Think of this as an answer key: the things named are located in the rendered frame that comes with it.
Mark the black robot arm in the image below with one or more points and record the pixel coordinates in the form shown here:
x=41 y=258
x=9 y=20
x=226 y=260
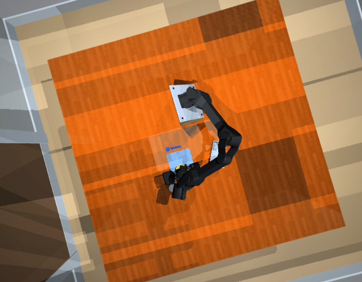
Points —
x=227 y=136

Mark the grey cylinder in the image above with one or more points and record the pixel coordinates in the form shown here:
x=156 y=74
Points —
x=171 y=186

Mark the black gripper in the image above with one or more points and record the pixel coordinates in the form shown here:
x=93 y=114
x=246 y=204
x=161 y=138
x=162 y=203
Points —
x=169 y=176

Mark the light blue square mat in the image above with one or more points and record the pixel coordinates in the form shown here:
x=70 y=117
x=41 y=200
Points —
x=180 y=157

